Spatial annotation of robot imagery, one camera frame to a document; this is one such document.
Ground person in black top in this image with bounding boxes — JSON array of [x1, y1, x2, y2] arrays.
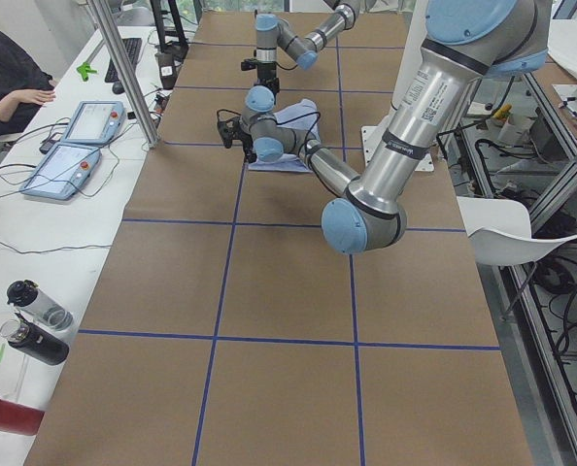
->
[[0, 31, 55, 136]]

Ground upper teach pendant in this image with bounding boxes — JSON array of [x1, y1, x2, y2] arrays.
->
[[60, 101, 126, 146]]

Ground aluminium frame post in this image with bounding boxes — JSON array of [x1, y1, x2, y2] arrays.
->
[[87, 0, 159, 149]]

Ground white plastic chair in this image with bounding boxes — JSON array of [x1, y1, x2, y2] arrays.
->
[[457, 196, 577, 266]]

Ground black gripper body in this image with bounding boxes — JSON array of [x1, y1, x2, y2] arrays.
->
[[238, 128, 255, 156], [256, 61, 280, 93]]

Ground black box white label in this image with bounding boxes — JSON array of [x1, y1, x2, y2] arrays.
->
[[155, 52, 178, 90]]

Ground blue striped button shirt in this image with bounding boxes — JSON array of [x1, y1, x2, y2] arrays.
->
[[248, 98, 320, 173]]

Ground black keyboard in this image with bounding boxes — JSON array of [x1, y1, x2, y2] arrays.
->
[[104, 37, 144, 83]]

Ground teach pendant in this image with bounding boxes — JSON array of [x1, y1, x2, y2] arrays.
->
[[18, 143, 101, 201], [60, 101, 126, 146]]

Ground person's hand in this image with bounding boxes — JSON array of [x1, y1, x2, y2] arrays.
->
[[17, 89, 55, 106]]

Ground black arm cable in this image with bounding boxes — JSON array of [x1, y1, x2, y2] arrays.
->
[[278, 111, 322, 161]]

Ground clear bottle black lid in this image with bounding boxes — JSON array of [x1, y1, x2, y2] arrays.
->
[[6, 280, 74, 331]]

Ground red bottle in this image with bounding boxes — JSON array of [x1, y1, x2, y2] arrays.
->
[[0, 399, 45, 436]]

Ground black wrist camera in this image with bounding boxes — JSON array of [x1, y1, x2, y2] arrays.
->
[[216, 109, 243, 149], [240, 58, 259, 71]]

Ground black computer mouse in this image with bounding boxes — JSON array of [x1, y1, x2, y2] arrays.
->
[[112, 82, 124, 95]]

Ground lower teach pendant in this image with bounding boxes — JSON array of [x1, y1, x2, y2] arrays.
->
[[18, 143, 101, 201]]

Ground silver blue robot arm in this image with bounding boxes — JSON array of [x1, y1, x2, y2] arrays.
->
[[241, 0, 361, 96], [235, 1, 551, 254]]

